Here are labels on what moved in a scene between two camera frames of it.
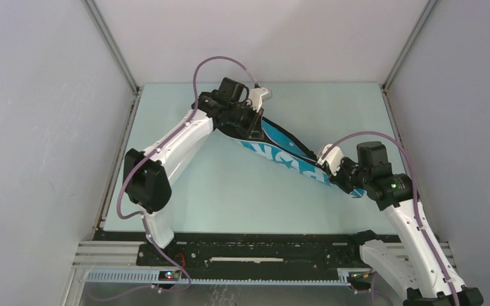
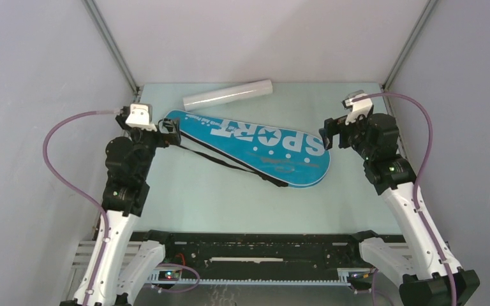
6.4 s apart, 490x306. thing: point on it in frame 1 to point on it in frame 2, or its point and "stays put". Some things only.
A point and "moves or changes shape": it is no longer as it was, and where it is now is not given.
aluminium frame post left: [114, 46] stays put
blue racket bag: [275, 143] moves or changes shape
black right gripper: [337, 178] to [337, 125]
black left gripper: [252, 129] to [163, 141]
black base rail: [263, 251] stays put
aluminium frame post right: [429, 8] stays put
